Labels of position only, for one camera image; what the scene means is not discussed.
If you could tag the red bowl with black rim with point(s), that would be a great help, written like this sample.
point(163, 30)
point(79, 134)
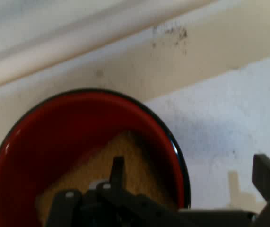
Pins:
point(54, 132)

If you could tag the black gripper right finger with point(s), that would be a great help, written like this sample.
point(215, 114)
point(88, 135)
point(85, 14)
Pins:
point(269, 179)

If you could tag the white cloth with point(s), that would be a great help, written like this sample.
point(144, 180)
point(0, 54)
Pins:
point(224, 132)

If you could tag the yellow sponge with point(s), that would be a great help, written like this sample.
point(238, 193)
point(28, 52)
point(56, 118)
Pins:
point(134, 163)

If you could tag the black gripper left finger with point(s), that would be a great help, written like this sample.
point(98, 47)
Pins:
point(118, 186)

